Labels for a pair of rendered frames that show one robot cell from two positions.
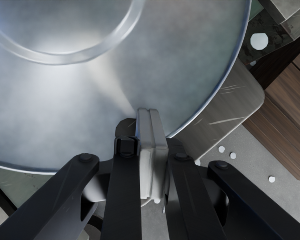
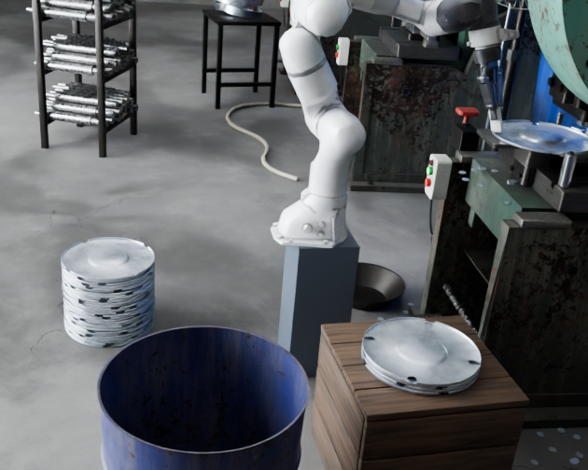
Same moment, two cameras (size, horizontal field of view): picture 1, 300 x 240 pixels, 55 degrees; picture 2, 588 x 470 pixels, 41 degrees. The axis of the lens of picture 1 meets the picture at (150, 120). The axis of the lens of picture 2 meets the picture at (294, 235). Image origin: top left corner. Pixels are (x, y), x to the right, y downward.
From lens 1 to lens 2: 2.28 m
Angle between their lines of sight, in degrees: 68
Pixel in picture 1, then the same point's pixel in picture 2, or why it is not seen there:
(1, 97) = (515, 127)
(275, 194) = (309, 408)
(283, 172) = not seen: hidden behind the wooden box
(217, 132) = (489, 138)
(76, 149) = not seen: hidden behind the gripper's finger
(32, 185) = (480, 160)
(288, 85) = (456, 324)
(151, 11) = (526, 141)
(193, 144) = (488, 135)
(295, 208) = not seen: hidden behind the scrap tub
